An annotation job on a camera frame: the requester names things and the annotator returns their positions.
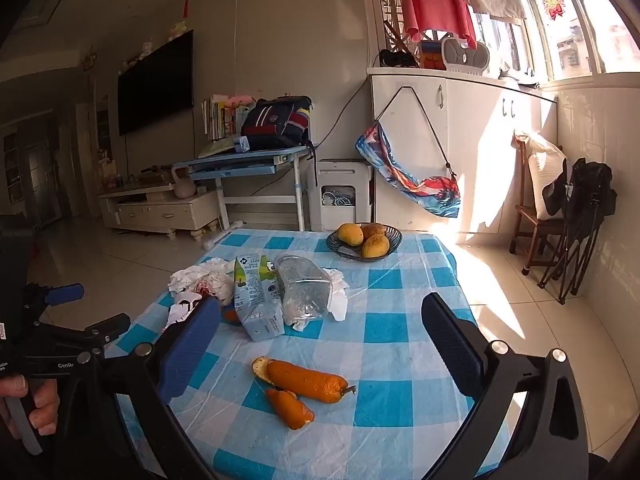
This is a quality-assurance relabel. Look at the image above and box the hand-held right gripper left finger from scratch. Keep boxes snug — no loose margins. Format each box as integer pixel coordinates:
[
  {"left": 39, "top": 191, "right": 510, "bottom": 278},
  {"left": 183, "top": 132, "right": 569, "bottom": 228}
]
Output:
[{"left": 55, "top": 296, "right": 223, "bottom": 480}]

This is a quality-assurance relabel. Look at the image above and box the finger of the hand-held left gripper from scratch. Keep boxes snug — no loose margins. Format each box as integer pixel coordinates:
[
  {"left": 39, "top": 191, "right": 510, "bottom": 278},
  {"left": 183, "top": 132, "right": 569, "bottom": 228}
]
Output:
[
  {"left": 82, "top": 312, "right": 132, "bottom": 346},
  {"left": 42, "top": 282, "right": 86, "bottom": 306}
]

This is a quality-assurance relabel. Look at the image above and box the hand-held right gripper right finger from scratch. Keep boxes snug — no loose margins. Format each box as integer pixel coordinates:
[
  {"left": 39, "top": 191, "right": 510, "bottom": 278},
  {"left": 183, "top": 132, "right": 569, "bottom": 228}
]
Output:
[{"left": 421, "top": 292, "right": 591, "bottom": 480}]

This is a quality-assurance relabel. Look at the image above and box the green white drink carton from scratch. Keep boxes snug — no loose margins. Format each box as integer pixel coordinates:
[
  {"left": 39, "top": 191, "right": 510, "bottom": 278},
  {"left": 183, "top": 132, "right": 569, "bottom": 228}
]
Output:
[{"left": 232, "top": 255, "right": 286, "bottom": 343}]

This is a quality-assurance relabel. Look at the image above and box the large orange peel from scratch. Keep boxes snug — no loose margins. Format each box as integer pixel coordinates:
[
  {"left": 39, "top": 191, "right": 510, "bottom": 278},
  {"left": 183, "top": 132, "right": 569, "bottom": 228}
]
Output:
[{"left": 251, "top": 356, "right": 357, "bottom": 405}]

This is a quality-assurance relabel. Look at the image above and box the small orange peel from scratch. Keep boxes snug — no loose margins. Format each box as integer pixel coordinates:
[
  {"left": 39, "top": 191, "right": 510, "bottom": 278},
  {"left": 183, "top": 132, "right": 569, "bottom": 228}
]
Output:
[{"left": 265, "top": 388, "right": 316, "bottom": 431}]

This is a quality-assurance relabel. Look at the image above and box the person's left hand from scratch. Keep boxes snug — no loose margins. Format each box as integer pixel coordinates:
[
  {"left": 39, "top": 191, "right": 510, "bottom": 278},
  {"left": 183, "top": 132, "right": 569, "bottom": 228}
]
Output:
[{"left": 0, "top": 372, "right": 62, "bottom": 438}]

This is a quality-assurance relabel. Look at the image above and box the white black snack wrapper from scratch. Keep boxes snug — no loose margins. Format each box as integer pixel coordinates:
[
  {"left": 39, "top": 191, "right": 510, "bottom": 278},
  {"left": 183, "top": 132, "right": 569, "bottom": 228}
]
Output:
[{"left": 162, "top": 292, "right": 203, "bottom": 333}]

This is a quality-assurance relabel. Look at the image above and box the blue white checkered tablecloth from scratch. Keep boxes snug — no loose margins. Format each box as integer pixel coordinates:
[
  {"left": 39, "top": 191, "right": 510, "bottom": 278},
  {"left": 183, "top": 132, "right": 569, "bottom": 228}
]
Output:
[{"left": 107, "top": 229, "right": 511, "bottom": 480}]

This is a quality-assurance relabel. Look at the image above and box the white crumpled tissue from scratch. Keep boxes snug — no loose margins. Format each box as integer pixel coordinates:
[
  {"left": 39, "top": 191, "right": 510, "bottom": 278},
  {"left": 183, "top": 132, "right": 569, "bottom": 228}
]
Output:
[{"left": 167, "top": 257, "right": 236, "bottom": 306}]

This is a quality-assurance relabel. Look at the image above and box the white crumpled bag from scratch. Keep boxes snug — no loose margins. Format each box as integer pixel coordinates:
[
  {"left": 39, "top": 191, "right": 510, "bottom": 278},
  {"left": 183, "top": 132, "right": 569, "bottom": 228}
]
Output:
[{"left": 292, "top": 267, "right": 351, "bottom": 333}]

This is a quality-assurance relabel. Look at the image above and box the yellow mango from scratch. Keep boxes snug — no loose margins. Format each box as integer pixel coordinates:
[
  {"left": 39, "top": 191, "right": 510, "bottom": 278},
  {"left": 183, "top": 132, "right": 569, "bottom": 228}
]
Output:
[
  {"left": 361, "top": 234, "right": 391, "bottom": 259},
  {"left": 336, "top": 223, "right": 365, "bottom": 247}
]

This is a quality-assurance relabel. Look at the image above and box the cream television stand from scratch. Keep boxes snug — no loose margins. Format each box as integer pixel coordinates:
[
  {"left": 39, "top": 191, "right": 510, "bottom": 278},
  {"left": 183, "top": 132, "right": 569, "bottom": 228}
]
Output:
[{"left": 97, "top": 182, "right": 221, "bottom": 240}]

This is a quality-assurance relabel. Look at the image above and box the clear plastic box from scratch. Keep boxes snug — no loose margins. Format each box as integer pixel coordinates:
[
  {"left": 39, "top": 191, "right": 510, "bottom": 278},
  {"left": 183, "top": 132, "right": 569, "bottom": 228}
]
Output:
[{"left": 274, "top": 254, "right": 335, "bottom": 323}]

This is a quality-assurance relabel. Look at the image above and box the brown wooden chair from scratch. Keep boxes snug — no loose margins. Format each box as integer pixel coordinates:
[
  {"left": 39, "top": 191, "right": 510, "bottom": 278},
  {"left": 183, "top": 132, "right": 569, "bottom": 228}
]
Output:
[{"left": 509, "top": 130, "right": 566, "bottom": 276}]

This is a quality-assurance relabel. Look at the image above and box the brown cardboard box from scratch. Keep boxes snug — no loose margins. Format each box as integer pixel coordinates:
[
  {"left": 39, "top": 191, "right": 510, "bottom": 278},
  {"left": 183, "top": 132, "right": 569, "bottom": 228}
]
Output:
[{"left": 137, "top": 170, "right": 176, "bottom": 186}]

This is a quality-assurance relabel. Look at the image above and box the colourful printed hanging bag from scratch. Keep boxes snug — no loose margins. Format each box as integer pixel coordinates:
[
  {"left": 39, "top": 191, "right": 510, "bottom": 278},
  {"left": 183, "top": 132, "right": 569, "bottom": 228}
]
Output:
[{"left": 355, "top": 85, "right": 463, "bottom": 220}]

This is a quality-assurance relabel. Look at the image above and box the black folding chair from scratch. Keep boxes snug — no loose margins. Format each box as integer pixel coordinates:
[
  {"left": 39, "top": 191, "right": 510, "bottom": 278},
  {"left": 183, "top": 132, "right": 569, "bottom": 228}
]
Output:
[{"left": 537, "top": 157, "right": 618, "bottom": 306}]

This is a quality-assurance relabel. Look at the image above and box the blue white study desk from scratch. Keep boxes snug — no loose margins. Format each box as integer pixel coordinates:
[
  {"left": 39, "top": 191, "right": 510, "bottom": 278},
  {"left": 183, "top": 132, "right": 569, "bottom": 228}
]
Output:
[{"left": 172, "top": 145, "right": 313, "bottom": 233}]

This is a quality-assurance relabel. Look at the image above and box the white pillow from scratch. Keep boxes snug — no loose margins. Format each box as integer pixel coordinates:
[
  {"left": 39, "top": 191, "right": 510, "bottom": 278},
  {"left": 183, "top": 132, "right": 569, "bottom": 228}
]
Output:
[{"left": 512, "top": 130, "right": 568, "bottom": 221}]

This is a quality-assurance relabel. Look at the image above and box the white cabinet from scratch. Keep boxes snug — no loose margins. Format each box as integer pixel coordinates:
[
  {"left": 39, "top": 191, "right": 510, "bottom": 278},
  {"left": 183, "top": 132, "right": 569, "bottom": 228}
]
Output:
[{"left": 366, "top": 66, "right": 558, "bottom": 236}]

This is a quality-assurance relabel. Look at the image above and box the row of books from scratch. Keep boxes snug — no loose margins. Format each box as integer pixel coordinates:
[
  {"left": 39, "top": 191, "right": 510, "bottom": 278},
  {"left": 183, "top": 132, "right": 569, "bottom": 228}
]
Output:
[{"left": 201, "top": 93, "right": 251, "bottom": 142}]

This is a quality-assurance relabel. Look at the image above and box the navy red backpack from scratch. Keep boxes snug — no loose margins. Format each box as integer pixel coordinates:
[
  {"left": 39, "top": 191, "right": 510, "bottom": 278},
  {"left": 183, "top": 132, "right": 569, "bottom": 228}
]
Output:
[{"left": 240, "top": 95, "right": 318, "bottom": 161}]

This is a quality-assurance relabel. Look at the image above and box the white grey plastic seat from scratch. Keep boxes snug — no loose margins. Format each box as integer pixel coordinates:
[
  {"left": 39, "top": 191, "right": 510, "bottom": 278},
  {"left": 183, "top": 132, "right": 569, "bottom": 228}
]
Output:
[{"left": 441, "top": 37, "right": 491, "bottom": 77}]

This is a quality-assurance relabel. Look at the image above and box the orange blue box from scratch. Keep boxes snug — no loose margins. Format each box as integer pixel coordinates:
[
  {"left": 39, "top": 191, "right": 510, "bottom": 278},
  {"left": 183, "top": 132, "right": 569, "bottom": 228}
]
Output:
[{"left": 419, "top": 40, "right": 446, "bottom": 71}]

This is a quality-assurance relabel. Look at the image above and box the black bag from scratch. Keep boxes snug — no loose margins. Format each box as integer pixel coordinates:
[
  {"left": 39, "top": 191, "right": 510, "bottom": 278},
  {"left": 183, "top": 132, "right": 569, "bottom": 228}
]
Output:
[{"left": 378, "top": 48, "right": 418, "bottom": 68}]

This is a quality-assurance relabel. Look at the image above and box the coral hanging garment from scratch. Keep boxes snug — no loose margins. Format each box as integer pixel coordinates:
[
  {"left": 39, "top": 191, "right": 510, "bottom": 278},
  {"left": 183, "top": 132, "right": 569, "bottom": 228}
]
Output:
[{"left": 397, "top": 0, "right": 478, "bottom": 48}]

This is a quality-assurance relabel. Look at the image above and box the wooden folding rack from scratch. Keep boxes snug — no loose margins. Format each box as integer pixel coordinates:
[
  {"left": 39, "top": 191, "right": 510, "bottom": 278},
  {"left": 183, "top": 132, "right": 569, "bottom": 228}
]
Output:
[{"left": 372, "top": 0, "right": 416, "bottom": 56}]

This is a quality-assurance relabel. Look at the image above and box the black wire fruit basket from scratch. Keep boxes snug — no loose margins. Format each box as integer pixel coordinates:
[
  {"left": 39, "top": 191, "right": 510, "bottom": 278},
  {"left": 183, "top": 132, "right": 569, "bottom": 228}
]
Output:
[{"left": 326, "top": 223, "right": 403, "bottom": 261}]

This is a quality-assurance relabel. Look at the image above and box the black wall television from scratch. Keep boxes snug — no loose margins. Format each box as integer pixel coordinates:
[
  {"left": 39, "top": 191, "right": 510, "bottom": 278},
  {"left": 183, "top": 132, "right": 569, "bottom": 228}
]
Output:
[{"left": 117, "top": 29, "right": 195, "bottom": 137}]

